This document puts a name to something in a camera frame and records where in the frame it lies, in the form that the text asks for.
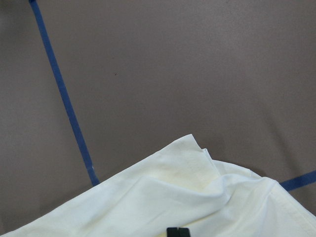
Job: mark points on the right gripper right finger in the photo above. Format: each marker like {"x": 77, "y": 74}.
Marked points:
{"x": 184, "y": 232}

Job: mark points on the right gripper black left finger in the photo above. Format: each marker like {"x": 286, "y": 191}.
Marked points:
{"x": 172, "y": 232}

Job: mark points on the cream long-sleeve cat shirt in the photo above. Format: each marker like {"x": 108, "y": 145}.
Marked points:
{"x": 178, "y": 186}

